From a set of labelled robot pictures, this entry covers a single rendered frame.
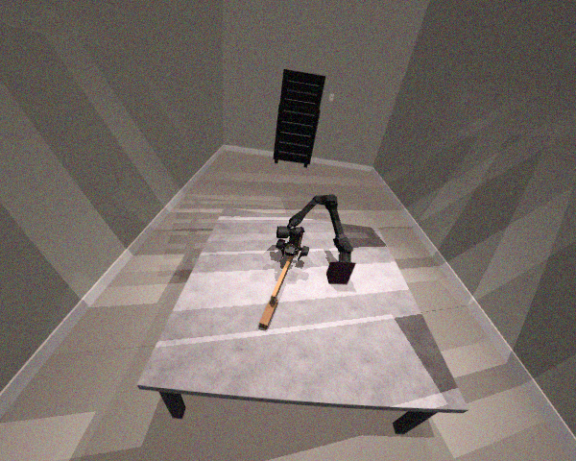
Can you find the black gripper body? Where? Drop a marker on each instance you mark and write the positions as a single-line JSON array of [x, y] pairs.
[[281, 243]]

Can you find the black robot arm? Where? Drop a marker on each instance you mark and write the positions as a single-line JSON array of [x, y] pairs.
[[340, 241]]

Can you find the long brown wooden rail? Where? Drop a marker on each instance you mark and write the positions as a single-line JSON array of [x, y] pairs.
[[281, 278]]

